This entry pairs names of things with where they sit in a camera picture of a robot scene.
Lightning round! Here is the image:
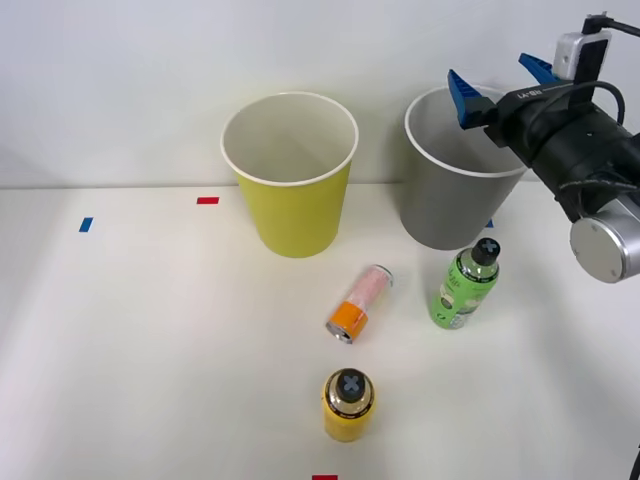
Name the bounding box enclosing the pink and orange drink can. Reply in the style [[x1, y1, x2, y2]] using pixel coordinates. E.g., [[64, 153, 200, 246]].
[[325, 264, 395, 346]]

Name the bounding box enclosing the green plastic bottle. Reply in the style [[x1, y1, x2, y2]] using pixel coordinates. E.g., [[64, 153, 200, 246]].
[[430, 237, 502, 331]]

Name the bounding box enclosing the yellow-green plastic waste bin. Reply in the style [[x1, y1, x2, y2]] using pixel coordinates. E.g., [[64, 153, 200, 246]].
[[220, 91, 360, 260]]

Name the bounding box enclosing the yellow plastic bottle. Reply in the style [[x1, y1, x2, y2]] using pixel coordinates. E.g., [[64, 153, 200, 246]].
[[320, 368, 377, 444]]

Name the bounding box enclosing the grey plastic waste bin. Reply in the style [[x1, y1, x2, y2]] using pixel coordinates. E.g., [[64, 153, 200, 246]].
[[403, 85, 530, 252]]

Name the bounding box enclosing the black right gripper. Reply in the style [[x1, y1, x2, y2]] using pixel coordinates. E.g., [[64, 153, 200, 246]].
[[446, 51, 601, 167]]

